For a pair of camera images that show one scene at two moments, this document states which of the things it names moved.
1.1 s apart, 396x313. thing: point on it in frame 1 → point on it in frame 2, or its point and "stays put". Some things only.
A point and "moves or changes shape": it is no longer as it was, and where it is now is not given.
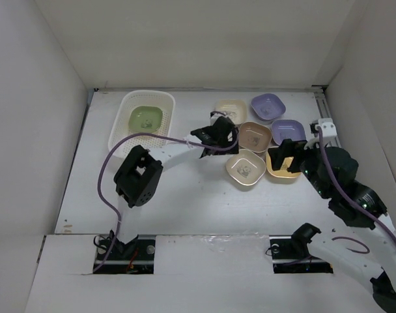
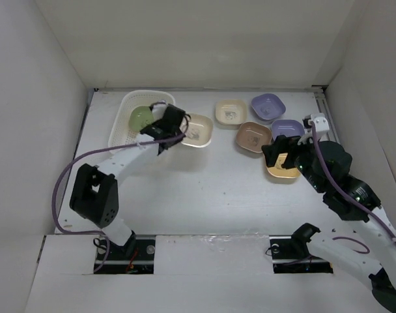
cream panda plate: x=245 y=167 moves or changes shape
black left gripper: x=228 y=145 → x=178 y=141
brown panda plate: x=254 y=136 stays put
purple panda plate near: x=287 y=129 stays put
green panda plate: x=145 y=119 stays put
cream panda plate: x=236 y=110 stays put
